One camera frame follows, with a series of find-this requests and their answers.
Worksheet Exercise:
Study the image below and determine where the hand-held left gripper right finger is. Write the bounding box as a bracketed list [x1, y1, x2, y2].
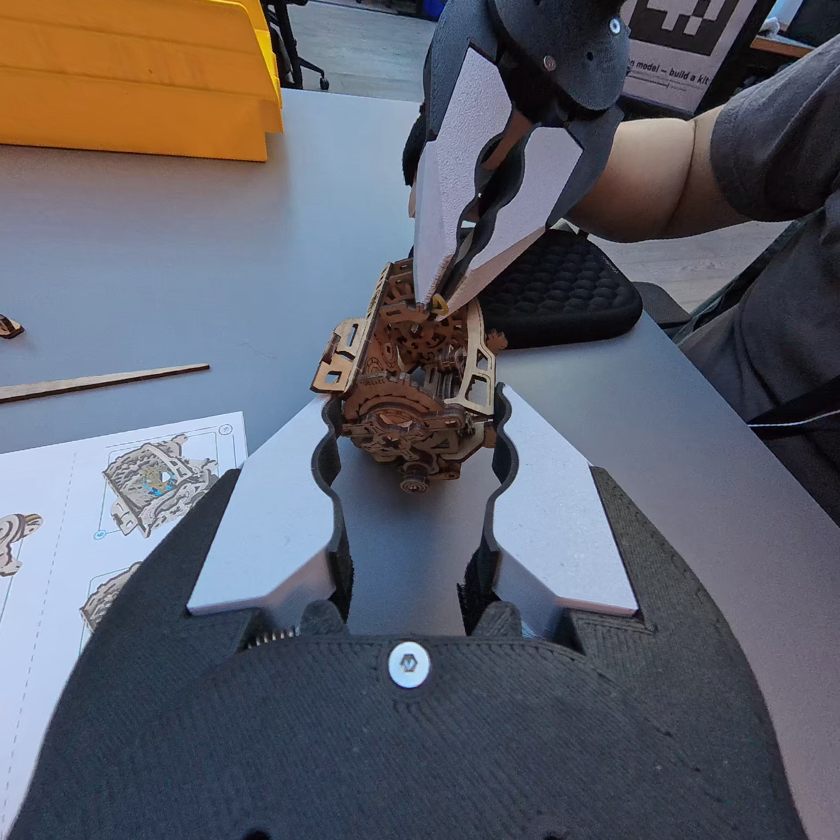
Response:
[456, 384, 641, 637]

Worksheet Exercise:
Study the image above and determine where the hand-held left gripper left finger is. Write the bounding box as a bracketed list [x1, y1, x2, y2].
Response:
[187, 394, 353, 634]

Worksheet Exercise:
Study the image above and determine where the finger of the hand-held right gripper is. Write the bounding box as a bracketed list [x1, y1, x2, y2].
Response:
[411, 41, 515, 304]
[432, 125, 585, 322]

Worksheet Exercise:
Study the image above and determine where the wooden gear model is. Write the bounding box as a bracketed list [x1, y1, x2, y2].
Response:
[310, 259, 509, 494]

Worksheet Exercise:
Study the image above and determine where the person's right forearm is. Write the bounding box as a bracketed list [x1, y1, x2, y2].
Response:
[567, 105, 749, 244]

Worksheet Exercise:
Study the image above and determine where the black office chair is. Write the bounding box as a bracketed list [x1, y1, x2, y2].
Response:
[262, 0, 332, 91]

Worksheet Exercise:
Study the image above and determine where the white assembly booklet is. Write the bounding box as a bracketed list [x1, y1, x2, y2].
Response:
[0, 411, 248, 808]

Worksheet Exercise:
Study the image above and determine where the thin wooden stick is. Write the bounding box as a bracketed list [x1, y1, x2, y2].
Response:
[0, 364, 211, 404]

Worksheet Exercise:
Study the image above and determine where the yellow plastic bin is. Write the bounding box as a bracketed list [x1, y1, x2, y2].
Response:
[0, 0, 284, 163]

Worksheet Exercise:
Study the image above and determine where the black strap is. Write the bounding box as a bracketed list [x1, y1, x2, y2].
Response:
[745, 381, 840, 442]

